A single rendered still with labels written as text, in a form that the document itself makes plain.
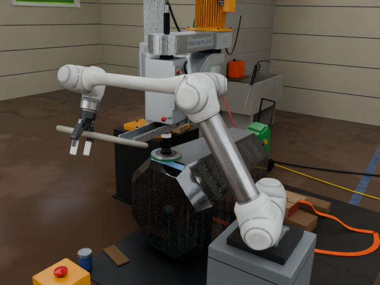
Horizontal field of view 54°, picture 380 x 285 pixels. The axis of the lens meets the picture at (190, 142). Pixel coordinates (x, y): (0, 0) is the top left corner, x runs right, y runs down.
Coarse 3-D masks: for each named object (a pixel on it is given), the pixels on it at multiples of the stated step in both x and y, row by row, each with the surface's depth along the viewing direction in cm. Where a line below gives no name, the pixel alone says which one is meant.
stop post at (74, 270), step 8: (56, 264) 115; (64, 264) 115; (72, 264) 116; (40, 272) 112; (48, 272) 112; (72, 272) 112; (80, 272) 112; (88, 272) 112; (40, 280) 108; (48, 280) 108; (56, 280) 108; (64, 280) 108; (72, 280) 109; (80, 280) 110; (88, 280) 112
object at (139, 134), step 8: (184, 120) 271; (136, 128) 239; (144, 128) 246; (152, 128) 254; (160, 128) 242; (168, 128) 251; (120, 136) 224; (128, 136) 231; (136, 136) 237; (144, 136) 227; (152, 136) 235
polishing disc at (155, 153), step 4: (160, 148) 275; (172, 148) 276; (152, 152) 267; (156, 152) 267; (172, 152) 268; (176, 152) 268; (180, 152) 268; (152, 156) 263; (156, 156) 260; (160, 156) 260; (164, 156) 260; (168, 156) 260; (172, 156) 261; (176, 156) 261
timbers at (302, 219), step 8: (312, 200) 368; (320, 200) 369; (304, 208) 366; (312, 208) 361; (320, 208) 357; (328, 208) 358; (296, 216) 335; (304, 216) 336; (312, 216) 336; (296, 224) 325; (304, 224) 322; (312, 224) 330
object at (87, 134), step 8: (56, 128) 191; (64, 128) 183; (72, 128) 180; (88, 136) 178; (96, 136) 178; (104, 136) 178; (112, 136) 180; (128, 144) 185; (136, 144) 188; (144, 144) 195
